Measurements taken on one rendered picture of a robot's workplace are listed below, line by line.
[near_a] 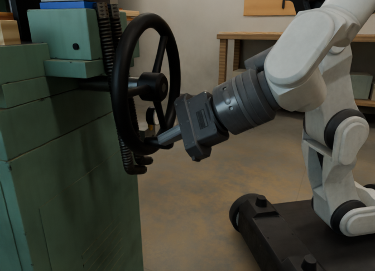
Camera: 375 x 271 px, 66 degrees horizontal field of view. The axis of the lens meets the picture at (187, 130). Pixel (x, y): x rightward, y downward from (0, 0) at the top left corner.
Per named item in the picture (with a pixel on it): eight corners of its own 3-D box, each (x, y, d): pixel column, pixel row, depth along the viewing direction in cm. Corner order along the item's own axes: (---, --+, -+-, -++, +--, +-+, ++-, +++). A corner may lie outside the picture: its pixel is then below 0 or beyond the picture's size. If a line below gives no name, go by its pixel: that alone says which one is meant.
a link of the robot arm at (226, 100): (209, 164, 54) (270, 141, 48) (181, 158, 46) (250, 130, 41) (193, 105, 58) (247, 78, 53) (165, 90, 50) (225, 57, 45)
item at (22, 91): (6, 109, 48) (1, 85, 47) (-77, 98, 55) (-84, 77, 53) (127, 73, 84) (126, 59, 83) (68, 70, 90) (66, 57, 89)
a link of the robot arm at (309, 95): (268, 135, 50) (336, 108, 45) (243, 115, 41) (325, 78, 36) (250, 82, 55) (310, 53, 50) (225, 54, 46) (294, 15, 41)
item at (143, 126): (147, 154, 93) (145, 130, 91) (113, 149, 97) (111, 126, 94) (157, 144, 101) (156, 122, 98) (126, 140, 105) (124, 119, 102)
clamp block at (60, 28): (90, 61, 53) (84, 8, 50) (32, 58, 57) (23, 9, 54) (130, 54, 66) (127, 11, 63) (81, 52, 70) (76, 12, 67)
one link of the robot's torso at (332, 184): (339, 203, 122) (332, 96, 104) (376, 234, 103) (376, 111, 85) (304, 214, 120) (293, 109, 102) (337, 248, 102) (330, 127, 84)
